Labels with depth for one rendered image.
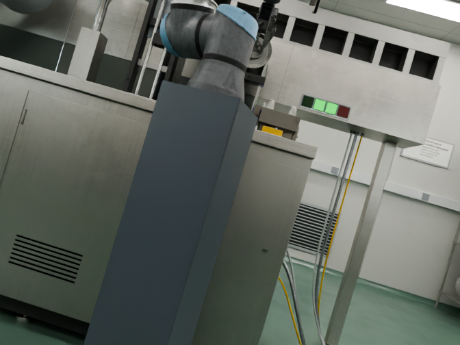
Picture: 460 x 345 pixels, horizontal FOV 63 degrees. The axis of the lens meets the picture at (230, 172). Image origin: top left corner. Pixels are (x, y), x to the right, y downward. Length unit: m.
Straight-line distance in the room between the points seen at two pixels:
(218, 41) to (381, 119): 1.22
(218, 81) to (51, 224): 0.83
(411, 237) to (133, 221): 3.95
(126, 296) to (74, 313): 0.57
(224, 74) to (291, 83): 1.05
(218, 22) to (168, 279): 0.62
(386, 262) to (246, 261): 3.35
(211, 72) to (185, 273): 0.47
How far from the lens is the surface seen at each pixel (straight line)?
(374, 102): 2.02
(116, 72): 2.07
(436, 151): 4.68
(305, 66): 1.99
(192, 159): 0.86
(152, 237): 0.90
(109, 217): 1.38
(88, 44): 1.86
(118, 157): 1.37
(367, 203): 2.14
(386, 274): 4.59
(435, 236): 4.71
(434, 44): 2.20
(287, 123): 1.54
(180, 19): 1.06
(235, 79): 0.94
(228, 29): 0.97
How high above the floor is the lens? 0.73
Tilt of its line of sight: level
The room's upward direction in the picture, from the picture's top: 17 degrees clockwise
